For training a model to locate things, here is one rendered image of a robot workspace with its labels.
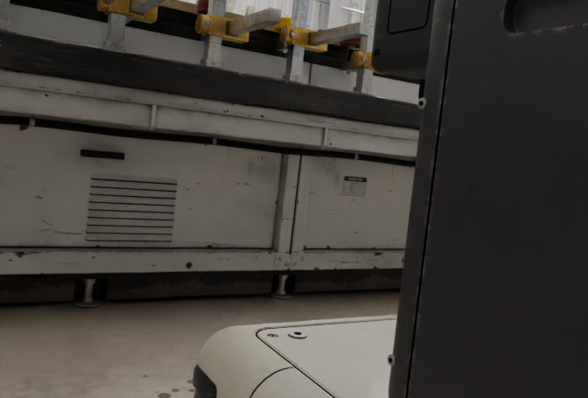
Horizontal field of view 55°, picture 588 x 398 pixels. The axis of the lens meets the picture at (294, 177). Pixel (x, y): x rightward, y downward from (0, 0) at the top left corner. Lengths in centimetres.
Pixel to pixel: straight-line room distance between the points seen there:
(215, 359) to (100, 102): 89
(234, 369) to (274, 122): 105
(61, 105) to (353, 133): 85
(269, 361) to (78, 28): 121
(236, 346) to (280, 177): 125
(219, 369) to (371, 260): 148
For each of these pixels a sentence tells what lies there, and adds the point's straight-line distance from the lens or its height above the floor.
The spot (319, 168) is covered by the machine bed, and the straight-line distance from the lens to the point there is 198.
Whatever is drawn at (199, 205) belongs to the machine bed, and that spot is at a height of 30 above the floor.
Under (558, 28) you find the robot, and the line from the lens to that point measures 39.
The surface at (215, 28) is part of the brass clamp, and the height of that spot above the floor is 80.
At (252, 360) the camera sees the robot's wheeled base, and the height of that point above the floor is 27.
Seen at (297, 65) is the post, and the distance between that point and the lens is 164.
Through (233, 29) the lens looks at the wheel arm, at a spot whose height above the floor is 80.
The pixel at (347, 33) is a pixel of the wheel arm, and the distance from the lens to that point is 149.
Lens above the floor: 52
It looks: 3 degrees down
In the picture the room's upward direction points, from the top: 6 degrees clockwise
